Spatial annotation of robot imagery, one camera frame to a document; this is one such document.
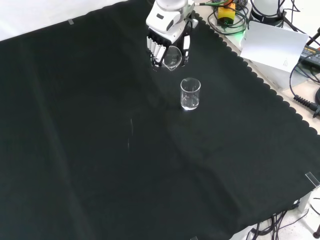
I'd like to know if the yellow stop button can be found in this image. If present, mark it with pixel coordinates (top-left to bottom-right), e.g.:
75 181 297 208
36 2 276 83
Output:
216 2 237 26

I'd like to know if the black floor cable bundle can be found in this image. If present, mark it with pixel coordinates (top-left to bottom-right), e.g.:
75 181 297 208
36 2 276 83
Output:
245 208 311 240

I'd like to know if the black cable with ribbed end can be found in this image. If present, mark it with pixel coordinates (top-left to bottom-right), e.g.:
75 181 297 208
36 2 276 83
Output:
289 51 320 119

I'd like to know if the pale board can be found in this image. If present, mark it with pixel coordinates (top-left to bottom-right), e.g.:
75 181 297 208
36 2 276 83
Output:
239 20 310 74

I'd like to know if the black power adapter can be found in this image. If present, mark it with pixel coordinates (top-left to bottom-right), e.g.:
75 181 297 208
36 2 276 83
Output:
299 43 320 64

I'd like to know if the black cable loop bundle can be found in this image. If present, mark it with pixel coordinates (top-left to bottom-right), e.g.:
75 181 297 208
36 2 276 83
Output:
207 0 250 36

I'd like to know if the black bench cloth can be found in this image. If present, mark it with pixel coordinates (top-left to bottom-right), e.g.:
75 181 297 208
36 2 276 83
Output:
0 0 320 240

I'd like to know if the tall clear glass beaker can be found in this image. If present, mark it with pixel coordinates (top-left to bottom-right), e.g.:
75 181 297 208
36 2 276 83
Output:
179 77 202 111

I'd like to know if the small clear glass beaker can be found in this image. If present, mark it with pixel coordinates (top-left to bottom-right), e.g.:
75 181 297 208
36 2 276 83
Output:
161 45 183 72

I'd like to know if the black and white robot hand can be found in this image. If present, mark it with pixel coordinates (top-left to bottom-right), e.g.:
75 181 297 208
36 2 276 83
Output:
145 0 200 68

